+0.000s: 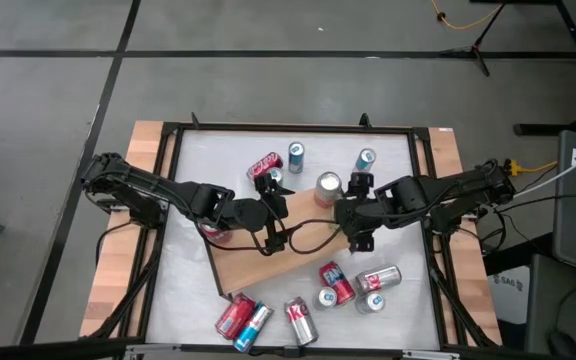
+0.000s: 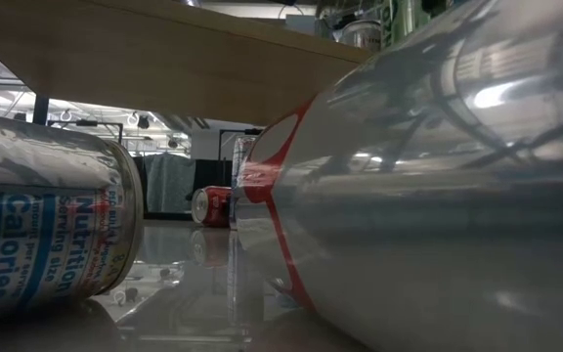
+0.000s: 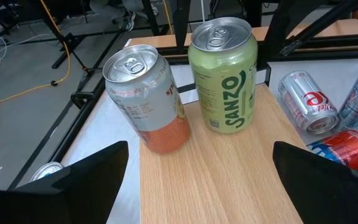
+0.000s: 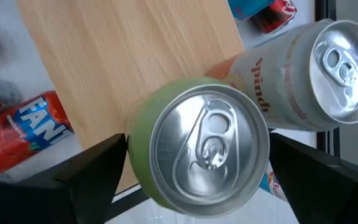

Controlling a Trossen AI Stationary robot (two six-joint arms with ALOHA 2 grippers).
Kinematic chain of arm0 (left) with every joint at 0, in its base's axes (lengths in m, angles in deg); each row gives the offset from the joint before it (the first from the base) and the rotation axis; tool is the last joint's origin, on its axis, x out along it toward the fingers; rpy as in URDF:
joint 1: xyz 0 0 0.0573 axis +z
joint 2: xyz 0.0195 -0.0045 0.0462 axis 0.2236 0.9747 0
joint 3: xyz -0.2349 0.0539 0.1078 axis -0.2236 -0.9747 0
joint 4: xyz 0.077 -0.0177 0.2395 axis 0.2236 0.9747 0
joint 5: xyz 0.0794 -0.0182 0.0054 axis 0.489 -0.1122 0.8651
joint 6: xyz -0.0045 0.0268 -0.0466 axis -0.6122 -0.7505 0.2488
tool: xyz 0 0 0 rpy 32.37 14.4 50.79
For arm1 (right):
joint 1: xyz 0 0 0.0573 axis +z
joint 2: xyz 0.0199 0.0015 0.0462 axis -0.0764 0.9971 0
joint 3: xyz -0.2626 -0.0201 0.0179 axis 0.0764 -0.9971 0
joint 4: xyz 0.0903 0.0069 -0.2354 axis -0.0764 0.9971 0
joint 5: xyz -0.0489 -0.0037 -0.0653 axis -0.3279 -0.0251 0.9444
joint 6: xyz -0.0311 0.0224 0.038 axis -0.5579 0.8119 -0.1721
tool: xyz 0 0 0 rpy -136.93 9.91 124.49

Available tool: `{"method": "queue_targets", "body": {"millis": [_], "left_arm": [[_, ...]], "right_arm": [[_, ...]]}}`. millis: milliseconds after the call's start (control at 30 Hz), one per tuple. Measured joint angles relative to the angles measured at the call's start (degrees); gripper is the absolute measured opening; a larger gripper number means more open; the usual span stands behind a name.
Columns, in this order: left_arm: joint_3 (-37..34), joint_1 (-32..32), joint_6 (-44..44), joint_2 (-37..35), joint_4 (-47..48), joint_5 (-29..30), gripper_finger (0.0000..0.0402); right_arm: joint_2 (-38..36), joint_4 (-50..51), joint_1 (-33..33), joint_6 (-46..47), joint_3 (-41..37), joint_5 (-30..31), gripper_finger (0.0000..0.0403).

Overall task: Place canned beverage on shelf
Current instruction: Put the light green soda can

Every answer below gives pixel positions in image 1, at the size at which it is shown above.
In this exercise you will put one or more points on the red Coca-Cola can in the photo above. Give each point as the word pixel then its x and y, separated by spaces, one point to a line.
pixel 263 166

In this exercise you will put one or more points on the silver Diet Coke can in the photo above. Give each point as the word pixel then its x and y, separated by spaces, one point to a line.
pixel 378 279
pixel 300 321

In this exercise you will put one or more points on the red soda can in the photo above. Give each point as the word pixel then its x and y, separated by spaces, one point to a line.
pixel 235 316
pixel 216 234

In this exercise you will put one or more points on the black tripod stand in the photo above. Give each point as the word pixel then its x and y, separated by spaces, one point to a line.
pixel 475 48

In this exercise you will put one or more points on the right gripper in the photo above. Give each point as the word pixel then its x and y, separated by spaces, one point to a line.
pixel 355 215

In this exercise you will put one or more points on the red Fanta can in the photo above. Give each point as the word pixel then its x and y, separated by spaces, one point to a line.
pixel 337 282

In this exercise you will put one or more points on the black frame clamp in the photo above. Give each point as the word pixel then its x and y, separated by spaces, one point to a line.
pixel 195 121
pixel 365 121

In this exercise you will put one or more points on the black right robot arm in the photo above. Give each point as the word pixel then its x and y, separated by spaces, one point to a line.
pixel 448 195

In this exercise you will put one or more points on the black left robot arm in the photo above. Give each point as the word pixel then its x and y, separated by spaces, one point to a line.
pixel 143 187

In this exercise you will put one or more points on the silver can with red base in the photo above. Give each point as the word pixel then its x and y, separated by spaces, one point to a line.
pixel 328 187

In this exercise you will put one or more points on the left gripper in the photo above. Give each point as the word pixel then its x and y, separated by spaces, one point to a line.
pixel 274 214

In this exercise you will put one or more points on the white cardboard box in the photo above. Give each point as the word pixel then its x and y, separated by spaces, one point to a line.
pixel 508 300

